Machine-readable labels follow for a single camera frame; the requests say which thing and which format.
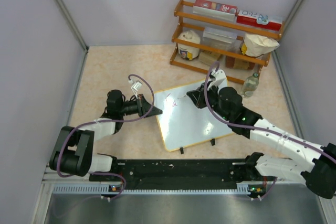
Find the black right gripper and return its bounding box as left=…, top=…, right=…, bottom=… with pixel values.
left=188, top=80, right=232, bottom=121

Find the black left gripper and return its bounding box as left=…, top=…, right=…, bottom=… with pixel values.
left=119, top=94, right=162, bottom=119

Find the yellow framed whiteboard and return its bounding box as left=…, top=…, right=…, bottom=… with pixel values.
left=154, top=80, right=233, bottom=152

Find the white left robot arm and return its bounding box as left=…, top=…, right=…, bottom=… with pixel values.
left=49, top=90, right=162, bottom=180

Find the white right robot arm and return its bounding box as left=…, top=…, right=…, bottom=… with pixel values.
left=186, top=83, right=335, bottom=199

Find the brown block right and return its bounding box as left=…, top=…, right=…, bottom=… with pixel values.
left=225, top=56, right=251, bottom=70

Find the clear glass bottle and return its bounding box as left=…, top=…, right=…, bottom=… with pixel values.
left=241, top=72, right=259, bottom=98

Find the clear plastic box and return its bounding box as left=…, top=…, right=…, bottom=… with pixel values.
left=202, top=27, right=238, bottom=50

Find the orange wooden shelf rack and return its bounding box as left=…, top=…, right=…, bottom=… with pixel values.
left=170, top=0, right=283, bottom=73

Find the red foil wrap box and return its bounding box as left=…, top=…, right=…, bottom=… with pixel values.
left=193, top=0, right=238, bottom=22

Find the red white wrap box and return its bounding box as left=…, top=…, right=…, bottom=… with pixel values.
left=236, top=10, right=283, bottom=31

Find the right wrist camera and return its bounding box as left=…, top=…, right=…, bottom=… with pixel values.
left=207, top=69, right=227, bottom=90

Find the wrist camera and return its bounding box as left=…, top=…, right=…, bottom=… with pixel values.
left=129, top=80, right=142, bottom=98
left=207, top=69, right=227, bottom=90

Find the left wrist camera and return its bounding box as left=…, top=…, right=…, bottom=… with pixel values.
left=129, top=80, right=142, bottom=98

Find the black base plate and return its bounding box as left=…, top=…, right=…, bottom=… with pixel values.
left=89, top=158, right=266, bottom=190

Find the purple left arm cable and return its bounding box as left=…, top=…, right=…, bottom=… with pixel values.
left=56, top=74, right=156, bottom=198

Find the grey cable duct rail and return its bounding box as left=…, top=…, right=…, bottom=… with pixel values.
left=52, top=184, right=265, bottom=195

